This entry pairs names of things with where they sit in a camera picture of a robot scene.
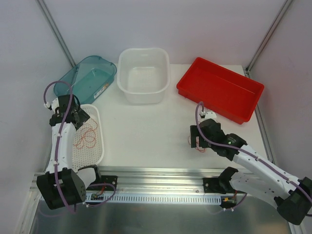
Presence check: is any wire bundle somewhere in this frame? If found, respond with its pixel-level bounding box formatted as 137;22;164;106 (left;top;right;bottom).
187;136;208;154

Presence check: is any red striped wire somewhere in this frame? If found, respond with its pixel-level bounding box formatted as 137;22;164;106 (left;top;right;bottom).
73;118;98;150

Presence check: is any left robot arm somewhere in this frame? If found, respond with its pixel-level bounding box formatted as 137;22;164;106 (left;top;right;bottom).
37;95;102;210

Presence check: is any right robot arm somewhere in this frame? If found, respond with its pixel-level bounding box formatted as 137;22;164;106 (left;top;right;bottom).
190;119;312;225

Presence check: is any white perforated basket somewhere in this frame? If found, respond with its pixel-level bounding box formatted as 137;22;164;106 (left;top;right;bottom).
72;104;104;171

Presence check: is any teal transparent plastic bin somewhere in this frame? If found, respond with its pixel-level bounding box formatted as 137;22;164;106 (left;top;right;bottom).
54;56;117;104

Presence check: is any red plastic tray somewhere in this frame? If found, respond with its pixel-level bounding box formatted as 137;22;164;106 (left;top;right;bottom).
176;57;264;125

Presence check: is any white plastic tub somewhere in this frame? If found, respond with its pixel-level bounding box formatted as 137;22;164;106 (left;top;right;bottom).
117;48;171;104

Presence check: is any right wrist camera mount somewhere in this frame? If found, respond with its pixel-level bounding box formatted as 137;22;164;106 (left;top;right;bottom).
198;111;217;120

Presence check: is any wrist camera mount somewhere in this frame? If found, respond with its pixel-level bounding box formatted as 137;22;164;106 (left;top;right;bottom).
44;97;59;113
198;111;217;120

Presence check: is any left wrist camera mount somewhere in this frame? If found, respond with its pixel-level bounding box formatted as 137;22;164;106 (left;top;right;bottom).
44;97;59;113

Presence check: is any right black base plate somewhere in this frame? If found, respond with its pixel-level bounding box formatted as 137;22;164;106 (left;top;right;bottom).
202;177;235;194

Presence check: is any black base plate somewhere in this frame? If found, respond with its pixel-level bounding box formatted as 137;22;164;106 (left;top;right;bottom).
202;177;235;194
87;175;118;191

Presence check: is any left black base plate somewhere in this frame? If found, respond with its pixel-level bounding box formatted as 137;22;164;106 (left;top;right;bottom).
87;175;118;191

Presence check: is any aluminium mounting rail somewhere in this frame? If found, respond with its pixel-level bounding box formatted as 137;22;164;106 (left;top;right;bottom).
98;166;224;195

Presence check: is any white slotted cable duct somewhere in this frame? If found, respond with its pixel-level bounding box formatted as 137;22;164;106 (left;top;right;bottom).
86;193;221;205

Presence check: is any right aluminium frame post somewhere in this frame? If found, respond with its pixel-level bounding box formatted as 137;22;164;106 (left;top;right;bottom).
244;0;294;77

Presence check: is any aluminium frame post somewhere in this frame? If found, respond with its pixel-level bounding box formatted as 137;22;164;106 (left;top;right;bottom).
35;0;76;67
244;0;294;77

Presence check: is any left aluminium frame post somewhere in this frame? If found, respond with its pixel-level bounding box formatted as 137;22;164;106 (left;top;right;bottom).
35;0;76;67

